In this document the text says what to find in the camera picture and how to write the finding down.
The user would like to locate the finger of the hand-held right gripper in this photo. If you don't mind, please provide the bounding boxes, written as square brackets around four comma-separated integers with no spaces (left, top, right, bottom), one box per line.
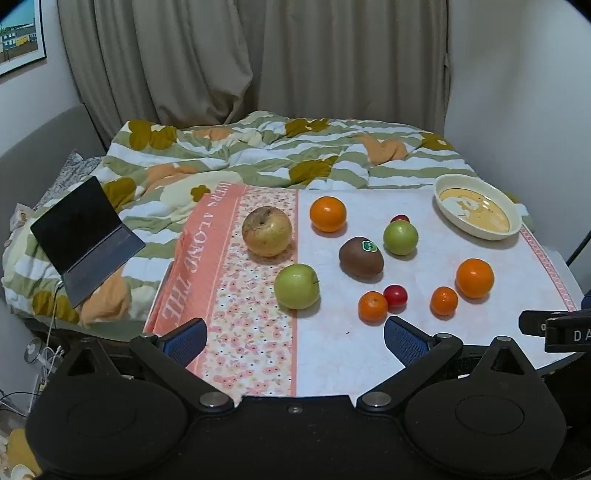
[519,310,548,338]

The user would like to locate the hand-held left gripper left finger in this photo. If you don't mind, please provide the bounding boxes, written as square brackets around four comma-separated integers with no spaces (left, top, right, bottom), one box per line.
[55,318,235,414]

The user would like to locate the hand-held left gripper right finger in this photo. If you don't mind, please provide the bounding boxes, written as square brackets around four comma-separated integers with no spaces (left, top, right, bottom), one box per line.
[358,316,544,414]

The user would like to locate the small tangerine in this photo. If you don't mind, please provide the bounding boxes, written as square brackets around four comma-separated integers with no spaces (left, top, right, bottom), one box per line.
[430,287,459,317]
[358,291,389,323]

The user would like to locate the large orange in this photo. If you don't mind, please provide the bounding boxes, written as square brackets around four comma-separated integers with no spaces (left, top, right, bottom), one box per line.
[309,196,347,233]
[456,259,495,299]

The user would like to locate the small green apple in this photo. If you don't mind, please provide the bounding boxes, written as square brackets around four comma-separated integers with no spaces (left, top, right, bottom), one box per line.
[383,220,419,256]

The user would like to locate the cream ceramic bowl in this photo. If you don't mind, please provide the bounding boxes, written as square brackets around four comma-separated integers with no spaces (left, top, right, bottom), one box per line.
[433,174,523,241]

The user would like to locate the large yellow apple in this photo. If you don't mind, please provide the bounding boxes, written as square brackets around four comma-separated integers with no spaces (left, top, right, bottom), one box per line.
[242,206,294,258]

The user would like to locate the pink floral tablecloth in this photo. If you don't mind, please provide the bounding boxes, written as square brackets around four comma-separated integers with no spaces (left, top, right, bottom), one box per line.
[143,182,580,407]

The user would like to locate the brown kiwi with sticker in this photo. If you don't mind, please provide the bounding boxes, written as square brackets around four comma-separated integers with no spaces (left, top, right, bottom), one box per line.
[338,236,385,279]

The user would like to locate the large green apple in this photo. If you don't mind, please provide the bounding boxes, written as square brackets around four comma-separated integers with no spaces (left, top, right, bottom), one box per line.
[274,263,321,310]

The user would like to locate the open dark laptop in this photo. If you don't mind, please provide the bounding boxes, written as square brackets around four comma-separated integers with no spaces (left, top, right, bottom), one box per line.
[30,176,147,308]

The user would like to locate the green striped floral blanket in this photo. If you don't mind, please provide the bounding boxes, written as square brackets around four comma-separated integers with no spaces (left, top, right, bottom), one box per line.
[0,111,536,329]

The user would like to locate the grey patterned pillow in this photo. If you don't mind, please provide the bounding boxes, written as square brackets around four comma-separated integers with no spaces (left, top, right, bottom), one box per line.
[34,150,107,209]

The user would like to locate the grey bed headboard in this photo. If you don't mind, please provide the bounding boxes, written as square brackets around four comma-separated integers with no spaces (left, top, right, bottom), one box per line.
[0,104,108,259]

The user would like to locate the beige curtain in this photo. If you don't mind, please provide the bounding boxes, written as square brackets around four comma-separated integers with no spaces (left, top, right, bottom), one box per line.
[58,0,451,136]

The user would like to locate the black cable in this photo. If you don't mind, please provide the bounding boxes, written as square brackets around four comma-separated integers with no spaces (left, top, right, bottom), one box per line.
[566,228,591,268]

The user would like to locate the white cable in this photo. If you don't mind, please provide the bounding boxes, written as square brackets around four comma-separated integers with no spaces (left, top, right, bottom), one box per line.
[46,279,66,370]

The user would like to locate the wall poster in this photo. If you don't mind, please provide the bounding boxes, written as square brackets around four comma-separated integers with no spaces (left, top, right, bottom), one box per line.
[0,0,48,78]

